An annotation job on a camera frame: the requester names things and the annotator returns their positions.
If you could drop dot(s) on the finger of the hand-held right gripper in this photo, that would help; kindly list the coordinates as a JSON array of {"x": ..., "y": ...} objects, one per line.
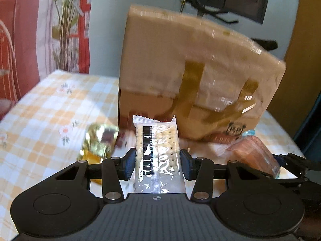
[
  {"x": 298, "y": 162},
  {"x": 293, "y": 182}
]

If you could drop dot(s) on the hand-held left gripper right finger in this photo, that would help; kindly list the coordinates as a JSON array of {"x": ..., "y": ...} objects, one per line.
[{"x": 186, "y": 164}]

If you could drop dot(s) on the checkered tablecloth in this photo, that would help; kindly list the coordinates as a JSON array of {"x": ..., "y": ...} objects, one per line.
[{"x": 50, "y": 110}]

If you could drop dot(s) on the clear cracker packet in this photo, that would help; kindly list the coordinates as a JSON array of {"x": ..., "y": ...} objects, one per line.
[{"x": 163, "y": 143}]

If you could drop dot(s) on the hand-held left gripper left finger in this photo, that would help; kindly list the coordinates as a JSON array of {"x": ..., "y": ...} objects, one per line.
[{"x": 129, "y": 164}]

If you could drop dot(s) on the red-brown wafer packet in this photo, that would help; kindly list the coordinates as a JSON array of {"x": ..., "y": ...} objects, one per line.
[{"x": 253, "y": 153}]

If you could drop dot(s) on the plastic-lined cardboard box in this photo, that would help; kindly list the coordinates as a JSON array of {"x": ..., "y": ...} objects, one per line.
[{"x": 175, "y": 55}]

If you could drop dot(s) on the wooden door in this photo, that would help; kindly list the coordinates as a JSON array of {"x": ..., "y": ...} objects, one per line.
[{"x": 301, "y": 67}]

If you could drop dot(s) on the dark red snack packet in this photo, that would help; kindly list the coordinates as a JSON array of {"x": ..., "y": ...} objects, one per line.
[{"x": 121, "y": 139}]

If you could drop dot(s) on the red floral curtain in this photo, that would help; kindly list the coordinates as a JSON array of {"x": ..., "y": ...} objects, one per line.
[{"x": 25, "y": 42}]

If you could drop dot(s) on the gold wrapped candy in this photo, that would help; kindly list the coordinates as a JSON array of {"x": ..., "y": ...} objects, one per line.
[{"x": 99, "y": 139}]

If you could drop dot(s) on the black exercise bike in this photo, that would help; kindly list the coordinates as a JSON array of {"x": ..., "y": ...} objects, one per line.
[{"x": 265, "y": 44}]

